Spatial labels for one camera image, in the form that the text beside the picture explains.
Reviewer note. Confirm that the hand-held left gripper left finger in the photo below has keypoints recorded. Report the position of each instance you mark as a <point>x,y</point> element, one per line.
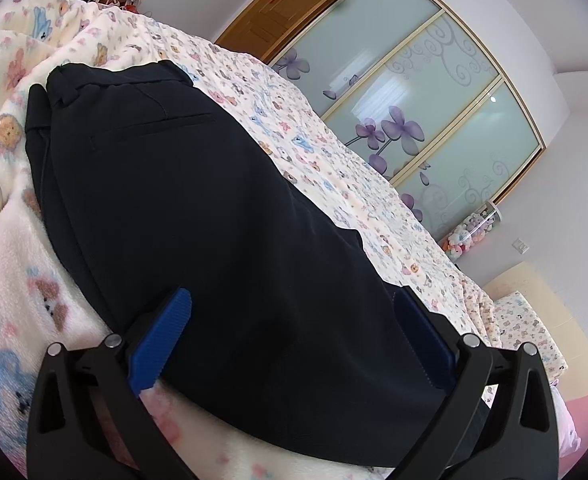
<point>161,332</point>

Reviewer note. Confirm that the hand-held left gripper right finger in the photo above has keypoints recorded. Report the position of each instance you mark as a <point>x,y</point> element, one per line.
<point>426,340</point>

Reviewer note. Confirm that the black pants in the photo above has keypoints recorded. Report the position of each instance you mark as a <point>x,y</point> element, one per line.
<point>213,240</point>

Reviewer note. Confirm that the print pillow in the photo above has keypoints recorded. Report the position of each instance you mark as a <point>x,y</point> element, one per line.
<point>526,332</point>

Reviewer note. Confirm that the clear jar of plush toys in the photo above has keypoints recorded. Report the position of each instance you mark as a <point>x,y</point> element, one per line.
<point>469,232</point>

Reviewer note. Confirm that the floral print bed sheet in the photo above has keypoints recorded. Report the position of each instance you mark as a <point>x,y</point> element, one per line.
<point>334,175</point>

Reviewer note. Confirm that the sliding glass wardrobe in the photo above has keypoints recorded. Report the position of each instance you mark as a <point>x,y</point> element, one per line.
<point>414,110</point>

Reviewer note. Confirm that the wooden door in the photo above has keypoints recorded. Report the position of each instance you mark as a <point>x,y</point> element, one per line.
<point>279,7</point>

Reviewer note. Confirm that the white wall socket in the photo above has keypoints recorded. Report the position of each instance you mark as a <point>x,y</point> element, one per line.
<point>520,246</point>

